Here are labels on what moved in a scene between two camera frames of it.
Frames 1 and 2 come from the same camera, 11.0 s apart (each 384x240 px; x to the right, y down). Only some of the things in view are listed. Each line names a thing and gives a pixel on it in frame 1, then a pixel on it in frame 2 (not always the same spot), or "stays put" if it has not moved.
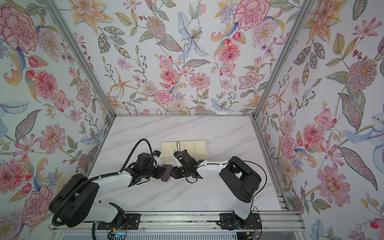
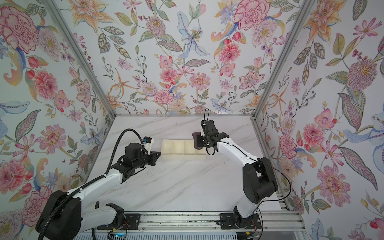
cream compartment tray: [197, 149] stays put
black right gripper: [176, 175] to [199, 141]
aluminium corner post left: [56, 10] stays put
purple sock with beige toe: [165, 175] to [194, 135]
